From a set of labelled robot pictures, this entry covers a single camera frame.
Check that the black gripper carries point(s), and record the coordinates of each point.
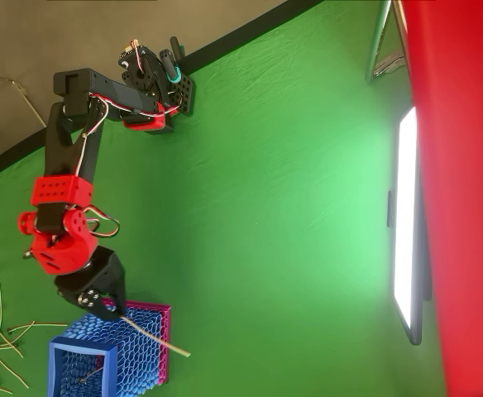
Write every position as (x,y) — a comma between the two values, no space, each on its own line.
(97,278)

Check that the black gripper camera bracket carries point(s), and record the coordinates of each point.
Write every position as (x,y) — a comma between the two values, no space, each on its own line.
(27,254)

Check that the flat LED light panel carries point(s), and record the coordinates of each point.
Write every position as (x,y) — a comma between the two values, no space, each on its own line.
(405,207)

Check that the blue and pink mesh basket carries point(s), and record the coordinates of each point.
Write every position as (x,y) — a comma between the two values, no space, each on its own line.
(134,351)

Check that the green cloth with black rim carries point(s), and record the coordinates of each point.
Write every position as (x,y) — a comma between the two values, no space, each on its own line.
(287,165)

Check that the chrome tube stand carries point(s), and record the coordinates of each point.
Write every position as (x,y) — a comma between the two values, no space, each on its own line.
(376,37)

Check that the red blurred panel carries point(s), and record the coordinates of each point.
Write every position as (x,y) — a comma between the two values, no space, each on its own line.
(465,186)

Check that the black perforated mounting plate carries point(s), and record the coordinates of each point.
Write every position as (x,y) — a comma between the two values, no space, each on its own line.
(185,93)

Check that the single wooden stick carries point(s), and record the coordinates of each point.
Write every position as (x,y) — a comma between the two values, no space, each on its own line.
(159,340)

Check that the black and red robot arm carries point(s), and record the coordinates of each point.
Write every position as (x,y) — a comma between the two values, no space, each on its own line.
(57,157)

